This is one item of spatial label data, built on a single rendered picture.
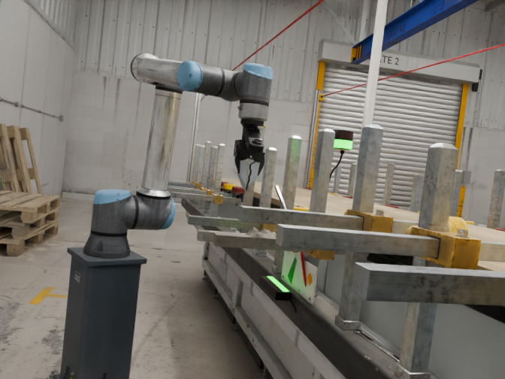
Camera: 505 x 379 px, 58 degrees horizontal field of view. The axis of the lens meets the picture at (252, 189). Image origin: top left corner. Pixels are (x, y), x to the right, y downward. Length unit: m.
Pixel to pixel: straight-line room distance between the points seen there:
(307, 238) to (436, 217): 0.25
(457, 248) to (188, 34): 8.96
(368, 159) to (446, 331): 0.42
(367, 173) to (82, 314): 1.34
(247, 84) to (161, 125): 0.69
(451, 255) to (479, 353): 0.35
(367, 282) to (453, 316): 0.70
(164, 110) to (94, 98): 7.48
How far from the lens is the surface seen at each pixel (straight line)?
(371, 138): 1.05
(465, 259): 0.80
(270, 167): 1.75
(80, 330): 2.03
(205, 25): 9.62
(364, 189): 1.05
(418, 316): 0.87
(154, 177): 2.02
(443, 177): 0.84
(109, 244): 1.98
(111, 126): 9.35
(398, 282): 0.47
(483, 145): 11.29
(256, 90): 1.38
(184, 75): 1.44
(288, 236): 0.68
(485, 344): 1.07
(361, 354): 0.99
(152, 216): 2.03
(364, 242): 0.73
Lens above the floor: 1.05
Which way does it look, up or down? 3 degrees down
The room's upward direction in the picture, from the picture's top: 7 degrees clockwise
